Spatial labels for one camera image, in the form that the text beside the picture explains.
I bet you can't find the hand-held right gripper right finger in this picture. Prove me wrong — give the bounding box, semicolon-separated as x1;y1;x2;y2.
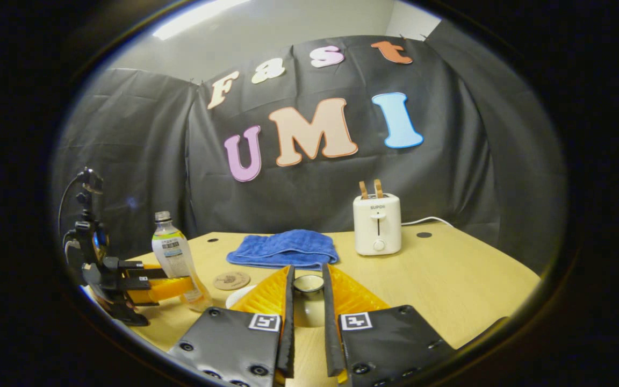
321;262;456;387

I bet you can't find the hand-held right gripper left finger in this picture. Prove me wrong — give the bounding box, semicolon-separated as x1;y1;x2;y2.
167;263;296;387

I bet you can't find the white teacup lid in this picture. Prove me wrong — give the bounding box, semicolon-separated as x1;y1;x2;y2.
292;274;327;328

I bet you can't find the clear plastic water bottle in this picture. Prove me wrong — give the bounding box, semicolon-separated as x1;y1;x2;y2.
151;211;214;312

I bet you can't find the white ceramic teacup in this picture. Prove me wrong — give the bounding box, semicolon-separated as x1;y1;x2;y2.
225;284;259;310

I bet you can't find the round brown coaster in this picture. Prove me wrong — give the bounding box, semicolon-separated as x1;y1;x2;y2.
213;271;251;291

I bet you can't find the blue folded towel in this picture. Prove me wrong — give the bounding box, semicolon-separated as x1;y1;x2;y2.
226;230;340;270

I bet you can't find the white toaster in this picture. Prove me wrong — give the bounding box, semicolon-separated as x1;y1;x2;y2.
353;193;402;256

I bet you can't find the black backdrop cloth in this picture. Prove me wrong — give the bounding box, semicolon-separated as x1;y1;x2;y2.
54;21;567;276

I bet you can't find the thin gripper cable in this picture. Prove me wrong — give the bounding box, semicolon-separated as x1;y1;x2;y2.
58;171;87;264

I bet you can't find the white power cable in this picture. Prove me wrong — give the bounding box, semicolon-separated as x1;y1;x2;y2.
401;216;455;230

